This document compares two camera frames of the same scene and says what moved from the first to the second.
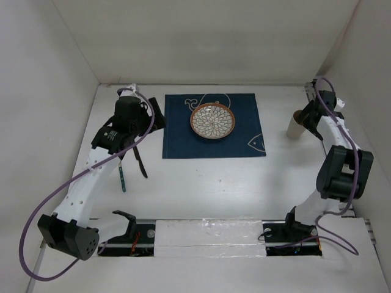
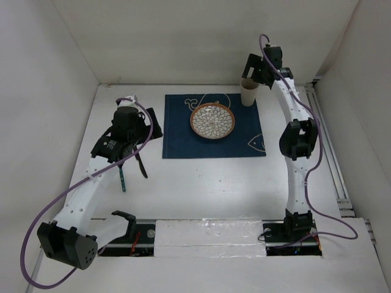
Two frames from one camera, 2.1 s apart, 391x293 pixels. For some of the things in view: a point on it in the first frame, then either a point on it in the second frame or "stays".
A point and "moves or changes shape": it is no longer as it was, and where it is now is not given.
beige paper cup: (295, 128) moves or changes shape
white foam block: (209, 238) stays
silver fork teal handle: (123, 181) stays
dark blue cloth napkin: (181, 141) stays
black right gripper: (308, 110) -> (253, 60)
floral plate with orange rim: (212, 120) stays
